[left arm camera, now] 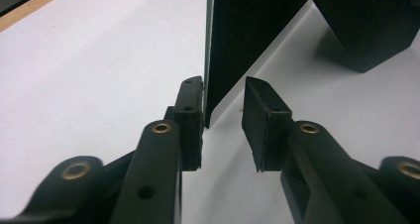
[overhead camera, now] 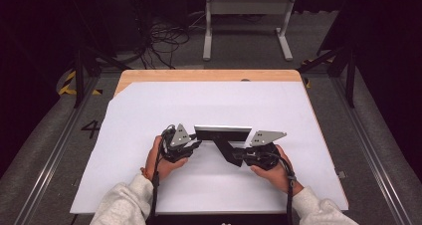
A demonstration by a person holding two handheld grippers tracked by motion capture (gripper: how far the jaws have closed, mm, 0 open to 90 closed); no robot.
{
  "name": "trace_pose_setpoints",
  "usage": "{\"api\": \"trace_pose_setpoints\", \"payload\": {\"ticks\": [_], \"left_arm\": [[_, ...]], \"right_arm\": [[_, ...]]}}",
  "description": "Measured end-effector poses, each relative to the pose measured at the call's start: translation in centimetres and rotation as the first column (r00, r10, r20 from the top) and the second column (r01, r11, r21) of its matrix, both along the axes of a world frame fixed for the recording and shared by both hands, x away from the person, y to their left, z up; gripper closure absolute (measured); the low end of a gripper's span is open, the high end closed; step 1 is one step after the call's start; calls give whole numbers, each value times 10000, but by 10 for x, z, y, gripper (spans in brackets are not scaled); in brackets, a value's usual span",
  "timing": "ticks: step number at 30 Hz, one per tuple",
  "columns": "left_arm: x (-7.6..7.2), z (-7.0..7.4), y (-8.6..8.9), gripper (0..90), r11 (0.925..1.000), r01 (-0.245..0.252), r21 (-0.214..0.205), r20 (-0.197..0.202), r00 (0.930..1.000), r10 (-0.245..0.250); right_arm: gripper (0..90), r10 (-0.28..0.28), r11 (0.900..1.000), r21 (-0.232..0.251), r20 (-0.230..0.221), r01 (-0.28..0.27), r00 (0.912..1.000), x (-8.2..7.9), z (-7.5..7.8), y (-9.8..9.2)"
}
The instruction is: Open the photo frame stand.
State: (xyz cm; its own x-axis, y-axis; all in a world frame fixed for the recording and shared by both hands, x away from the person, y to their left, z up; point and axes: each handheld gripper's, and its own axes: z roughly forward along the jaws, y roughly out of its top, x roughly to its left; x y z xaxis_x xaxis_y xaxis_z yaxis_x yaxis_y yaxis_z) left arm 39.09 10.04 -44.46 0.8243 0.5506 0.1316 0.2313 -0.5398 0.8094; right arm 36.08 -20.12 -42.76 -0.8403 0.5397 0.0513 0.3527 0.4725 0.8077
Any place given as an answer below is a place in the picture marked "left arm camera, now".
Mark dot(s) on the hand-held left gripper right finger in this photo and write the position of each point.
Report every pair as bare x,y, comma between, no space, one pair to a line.
317,171

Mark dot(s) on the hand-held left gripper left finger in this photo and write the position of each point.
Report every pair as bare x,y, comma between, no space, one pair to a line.
155,171

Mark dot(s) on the square mirror with black back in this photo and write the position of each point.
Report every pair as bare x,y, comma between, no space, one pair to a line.
247,35

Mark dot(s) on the white table cover sheet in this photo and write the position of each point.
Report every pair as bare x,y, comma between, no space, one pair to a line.
99,68

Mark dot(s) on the wooden table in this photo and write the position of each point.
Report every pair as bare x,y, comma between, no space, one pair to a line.
29,7

